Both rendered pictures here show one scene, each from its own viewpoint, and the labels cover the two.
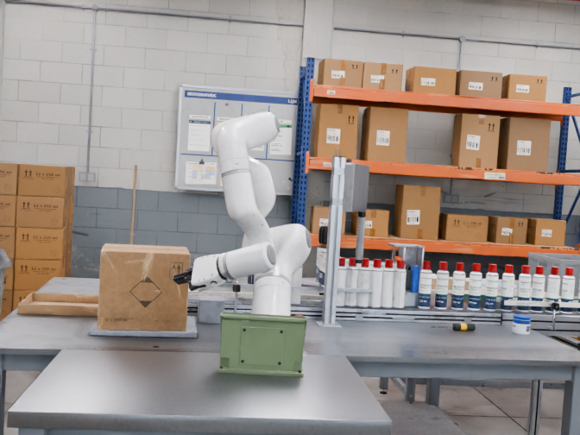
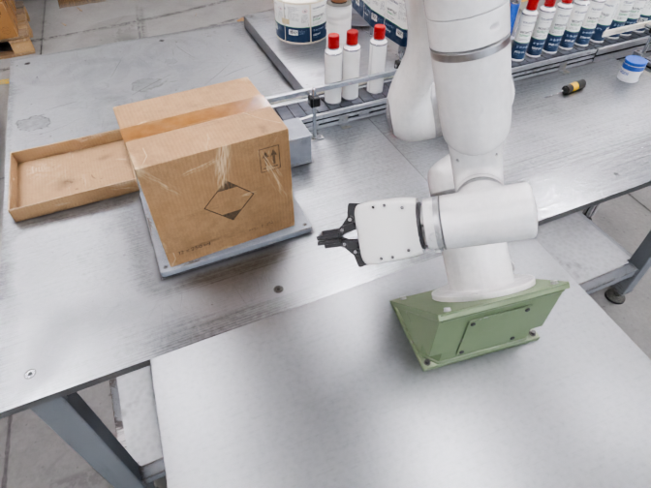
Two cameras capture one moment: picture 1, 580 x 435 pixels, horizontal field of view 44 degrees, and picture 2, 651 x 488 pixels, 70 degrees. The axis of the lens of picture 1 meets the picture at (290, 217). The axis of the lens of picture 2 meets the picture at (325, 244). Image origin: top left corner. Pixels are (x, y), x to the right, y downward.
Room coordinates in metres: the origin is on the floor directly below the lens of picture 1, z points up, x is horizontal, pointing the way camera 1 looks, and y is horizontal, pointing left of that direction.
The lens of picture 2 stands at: (1.68, 0.47, 1.63)
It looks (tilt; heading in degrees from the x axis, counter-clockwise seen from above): 47 degrees down; 345
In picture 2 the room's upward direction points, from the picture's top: straight up
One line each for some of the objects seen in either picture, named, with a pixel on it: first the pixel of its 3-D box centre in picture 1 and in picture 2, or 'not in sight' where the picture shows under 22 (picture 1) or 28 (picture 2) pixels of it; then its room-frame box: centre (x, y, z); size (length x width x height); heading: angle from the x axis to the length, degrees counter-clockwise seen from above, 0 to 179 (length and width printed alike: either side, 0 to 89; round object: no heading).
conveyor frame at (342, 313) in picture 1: (311, 311); (393, 94); (2.99, -0.11, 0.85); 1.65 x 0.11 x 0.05; 99
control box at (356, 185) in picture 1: (349, 187); not in sight; (2.93, -0.23, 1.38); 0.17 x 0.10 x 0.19; 154
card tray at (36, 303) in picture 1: (64, 304); (73, 170); (2.84, 0.87, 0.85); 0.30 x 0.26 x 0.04; 99
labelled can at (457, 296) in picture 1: (458, 286); (559, 22); (3.09, -0.74, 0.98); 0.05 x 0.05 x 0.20
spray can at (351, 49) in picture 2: not in sight; (351, 66); (2.97, 0.05, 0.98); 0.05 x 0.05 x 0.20
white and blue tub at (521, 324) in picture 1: (521, 324); (632, 69); (2.93, -0.97, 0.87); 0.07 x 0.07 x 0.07
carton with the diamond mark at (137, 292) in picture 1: (144, 286); (209, 169); (2.56, 0.51, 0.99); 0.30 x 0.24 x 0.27; 102
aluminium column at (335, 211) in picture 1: (333, 241); not in sight; (2.86, -0.18, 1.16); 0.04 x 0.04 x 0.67; 9
